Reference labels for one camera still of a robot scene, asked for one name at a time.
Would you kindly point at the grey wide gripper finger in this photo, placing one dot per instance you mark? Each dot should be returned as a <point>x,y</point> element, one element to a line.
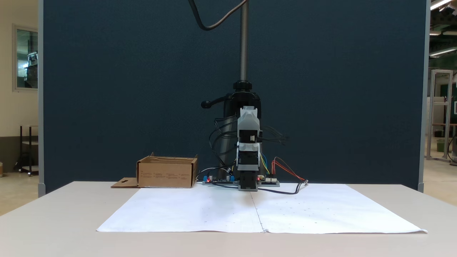
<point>247,146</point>

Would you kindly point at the green waste bin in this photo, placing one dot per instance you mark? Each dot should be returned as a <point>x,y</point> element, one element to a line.
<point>440,145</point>

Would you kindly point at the blue circuit board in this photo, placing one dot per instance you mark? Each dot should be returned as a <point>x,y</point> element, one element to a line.
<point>217,180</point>

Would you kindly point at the brown cardboard box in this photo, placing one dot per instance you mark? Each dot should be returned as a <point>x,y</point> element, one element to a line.
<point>166,175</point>

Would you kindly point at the white paper sheet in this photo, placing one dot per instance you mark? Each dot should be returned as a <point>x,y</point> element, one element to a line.
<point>185,210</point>
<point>328,210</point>

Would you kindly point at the dark blue partition panel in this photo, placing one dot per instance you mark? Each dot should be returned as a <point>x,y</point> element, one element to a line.
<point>107,89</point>

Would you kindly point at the ceiling strip light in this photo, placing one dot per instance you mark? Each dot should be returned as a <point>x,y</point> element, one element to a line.
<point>440,3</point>
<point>442,52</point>

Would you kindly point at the black rolling cart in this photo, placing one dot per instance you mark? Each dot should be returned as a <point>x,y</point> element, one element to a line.
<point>25,150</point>

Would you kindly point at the metal camera stand pole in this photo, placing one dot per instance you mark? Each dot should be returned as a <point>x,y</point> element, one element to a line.
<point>244,43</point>

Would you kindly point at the aluminium frame rack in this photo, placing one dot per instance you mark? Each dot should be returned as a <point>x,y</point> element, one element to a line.
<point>432,114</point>

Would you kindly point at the wall window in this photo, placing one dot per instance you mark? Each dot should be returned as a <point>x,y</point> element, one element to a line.
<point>26,59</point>

